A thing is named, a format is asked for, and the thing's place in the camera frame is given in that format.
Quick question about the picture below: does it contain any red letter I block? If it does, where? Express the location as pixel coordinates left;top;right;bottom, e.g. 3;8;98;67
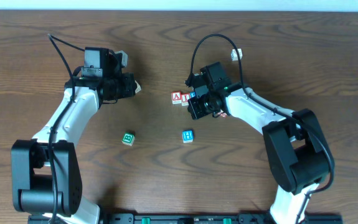
181;93;191;106

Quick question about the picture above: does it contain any red letter A block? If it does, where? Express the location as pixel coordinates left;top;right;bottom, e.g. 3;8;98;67
171;91;182;105

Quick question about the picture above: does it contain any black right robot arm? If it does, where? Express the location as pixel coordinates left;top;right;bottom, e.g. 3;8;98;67
188;84;334;223

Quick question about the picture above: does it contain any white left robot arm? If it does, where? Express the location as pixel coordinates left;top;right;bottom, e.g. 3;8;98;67
11;73;138;223

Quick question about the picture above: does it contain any plain beige wooden block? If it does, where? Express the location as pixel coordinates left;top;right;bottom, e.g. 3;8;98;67
134;81;141;94

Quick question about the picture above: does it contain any blue letter H block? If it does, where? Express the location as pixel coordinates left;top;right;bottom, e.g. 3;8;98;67
182;130;194;143

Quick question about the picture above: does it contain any green letter B block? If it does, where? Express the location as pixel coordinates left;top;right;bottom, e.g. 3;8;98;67
121;133;135;146

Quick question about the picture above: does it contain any white picture block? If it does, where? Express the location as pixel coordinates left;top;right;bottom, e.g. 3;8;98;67
231;49;243;61

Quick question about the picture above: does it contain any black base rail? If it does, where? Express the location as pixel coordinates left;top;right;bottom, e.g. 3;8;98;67
27;212;344;224

